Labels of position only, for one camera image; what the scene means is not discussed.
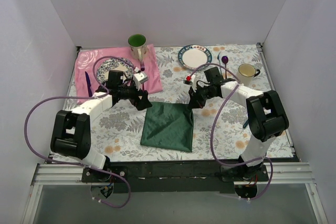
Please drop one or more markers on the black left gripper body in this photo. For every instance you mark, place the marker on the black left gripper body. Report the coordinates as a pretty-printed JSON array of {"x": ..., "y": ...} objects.
[{"x": 138, "y": 97}]

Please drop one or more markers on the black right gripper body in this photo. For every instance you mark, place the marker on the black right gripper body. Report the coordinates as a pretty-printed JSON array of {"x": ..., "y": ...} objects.
[{"x": 197, "y": 98}]

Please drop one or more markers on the dark green cloth napkin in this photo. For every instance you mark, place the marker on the dark green cloth napkin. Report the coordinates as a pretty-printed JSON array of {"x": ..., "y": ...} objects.
[{"x": 168, "y": 126}]

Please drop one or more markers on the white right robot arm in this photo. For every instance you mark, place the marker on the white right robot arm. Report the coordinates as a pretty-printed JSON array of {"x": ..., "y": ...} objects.
[{"x": 266, "y": 118}]

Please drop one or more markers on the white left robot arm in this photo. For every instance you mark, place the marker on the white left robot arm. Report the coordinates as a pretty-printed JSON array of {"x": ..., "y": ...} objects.
[{"x": 71, "y": 135}]

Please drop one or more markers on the floral patterned tablecloth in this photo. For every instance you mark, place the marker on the floral patterned tablecloth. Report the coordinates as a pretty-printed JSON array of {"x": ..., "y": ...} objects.
[{"x": 117, "y": 132}]

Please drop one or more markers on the purple metallic fork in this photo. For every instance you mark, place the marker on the purple metallic fork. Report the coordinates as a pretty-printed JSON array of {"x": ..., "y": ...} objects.
[{"x": 142, "y": 66}]

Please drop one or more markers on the white plate blue lettered rim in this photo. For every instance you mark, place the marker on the white plate blue lettered rim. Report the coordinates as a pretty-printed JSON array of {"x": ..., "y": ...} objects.
[{"x": 192, "y": 56}]

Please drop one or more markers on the purple metallic spoon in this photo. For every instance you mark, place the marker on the purple metallic spoon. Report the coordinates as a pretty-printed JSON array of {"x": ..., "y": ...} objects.
[{"x": 224, "y": 60}]

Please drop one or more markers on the blue floral patterned plate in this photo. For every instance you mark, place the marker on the blue floral patterned plate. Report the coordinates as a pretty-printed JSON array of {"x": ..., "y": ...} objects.
[{"x": 124, "y": 65}]

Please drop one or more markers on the purple blue knife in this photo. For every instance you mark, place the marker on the purple blue knife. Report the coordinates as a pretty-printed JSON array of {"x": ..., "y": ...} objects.
[{"x": 88, "y": 82}]

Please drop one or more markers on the green interior ceramic mug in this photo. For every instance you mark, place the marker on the green interior ceramic mug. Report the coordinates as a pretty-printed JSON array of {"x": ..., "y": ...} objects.
[{"x": 138, "y": 46}]

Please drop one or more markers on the pink cloth placemat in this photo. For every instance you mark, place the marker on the pink cloth placemat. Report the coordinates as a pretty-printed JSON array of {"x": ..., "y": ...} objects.
[{"x": 89, "y": 61}]

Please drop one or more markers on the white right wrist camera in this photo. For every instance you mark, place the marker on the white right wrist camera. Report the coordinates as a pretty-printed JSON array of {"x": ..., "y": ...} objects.
[{"x": 191, "y": 81}]

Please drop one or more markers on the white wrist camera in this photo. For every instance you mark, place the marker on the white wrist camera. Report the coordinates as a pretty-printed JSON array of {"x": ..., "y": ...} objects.
[
  {"x": 191, "y": 81},
  {"x": 139, "y": 78}
]

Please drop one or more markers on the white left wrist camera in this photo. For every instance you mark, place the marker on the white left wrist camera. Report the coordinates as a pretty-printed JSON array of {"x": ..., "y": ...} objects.
[{"x": 139, "y": 78}]

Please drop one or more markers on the cream enamel mug black handle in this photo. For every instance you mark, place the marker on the cream enamel mug black handle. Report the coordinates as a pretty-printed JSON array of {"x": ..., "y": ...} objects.
[{"x": 246, "y": 73}]

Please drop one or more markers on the gold spoon teal handle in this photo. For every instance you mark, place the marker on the gold spoon teal handle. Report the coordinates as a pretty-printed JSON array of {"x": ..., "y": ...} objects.
[{"x": 246, "y": 124}]

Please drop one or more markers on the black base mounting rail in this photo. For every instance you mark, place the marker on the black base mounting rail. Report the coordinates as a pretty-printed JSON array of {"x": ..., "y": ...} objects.
[{"x": 174, "y": 176}]

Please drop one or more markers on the silver aluminium frame rail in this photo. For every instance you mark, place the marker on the silver aluminium frame rail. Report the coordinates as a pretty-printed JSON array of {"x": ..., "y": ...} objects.
[{"x": 55, "y": 174}]

